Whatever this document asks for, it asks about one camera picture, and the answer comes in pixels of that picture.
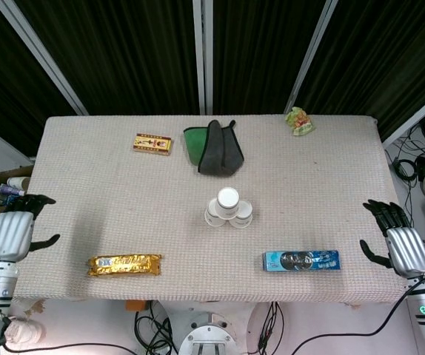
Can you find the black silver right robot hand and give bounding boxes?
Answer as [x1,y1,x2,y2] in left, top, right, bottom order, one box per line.
[359,199,425,279]

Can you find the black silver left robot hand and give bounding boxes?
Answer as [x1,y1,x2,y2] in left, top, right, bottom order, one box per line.
[0,194,61,263]

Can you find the white paper cup blue band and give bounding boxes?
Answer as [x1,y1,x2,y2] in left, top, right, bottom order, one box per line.
[230,201,254,229]
[204,199,225,227]
[216,187,241,218]

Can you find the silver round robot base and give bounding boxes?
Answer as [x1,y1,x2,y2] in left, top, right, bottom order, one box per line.
[178,309,238,355]

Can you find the purple tube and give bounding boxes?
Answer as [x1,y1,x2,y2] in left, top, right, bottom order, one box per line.
[0,184,26,197]

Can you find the white bottle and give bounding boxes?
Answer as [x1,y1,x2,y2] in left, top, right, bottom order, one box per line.
[7,176,31,189]

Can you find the pale cloth bundle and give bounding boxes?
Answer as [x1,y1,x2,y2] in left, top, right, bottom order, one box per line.
[4,317,46,347]

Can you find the blue cookie box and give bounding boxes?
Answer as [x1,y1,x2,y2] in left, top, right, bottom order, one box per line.
[262,249,341,273]

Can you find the beige waffle tablecloth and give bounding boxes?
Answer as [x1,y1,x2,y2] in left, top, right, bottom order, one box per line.
[1,115,421,302]

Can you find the gold foil snack package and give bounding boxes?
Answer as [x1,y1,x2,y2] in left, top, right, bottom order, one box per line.
[87,253,163,277]

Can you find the small orange block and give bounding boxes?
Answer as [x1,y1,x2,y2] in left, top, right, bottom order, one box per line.
[125,300,147,315]

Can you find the small yellow red box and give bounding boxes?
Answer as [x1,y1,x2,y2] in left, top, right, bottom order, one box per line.
[131,132,173,157]

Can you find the crumpled green snack bag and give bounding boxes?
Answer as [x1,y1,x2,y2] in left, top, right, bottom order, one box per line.
[284,106,315,137]

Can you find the green grey folded cloth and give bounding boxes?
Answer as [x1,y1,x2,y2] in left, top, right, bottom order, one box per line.
[182,118,245,178]

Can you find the black curtain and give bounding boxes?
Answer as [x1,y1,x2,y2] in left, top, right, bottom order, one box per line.
[0,0,425,156]

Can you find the coiled black cable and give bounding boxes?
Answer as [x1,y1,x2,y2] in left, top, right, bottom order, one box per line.
[393,158,418,182]

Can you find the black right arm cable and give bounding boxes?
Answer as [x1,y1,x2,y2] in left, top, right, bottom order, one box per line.
[292,273,425,355]

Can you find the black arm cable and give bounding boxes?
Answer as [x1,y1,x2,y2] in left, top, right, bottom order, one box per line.
[292,273,425,355]
[0,295,139,355]

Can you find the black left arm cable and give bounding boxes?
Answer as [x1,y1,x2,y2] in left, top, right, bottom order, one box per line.
[0,295,139,355]

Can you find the grey metal frame post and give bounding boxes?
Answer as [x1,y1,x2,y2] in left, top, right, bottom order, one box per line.
[3,0,90,116]
[284,0,340,114]
[192,0,213,115]
[381,83,425,149]

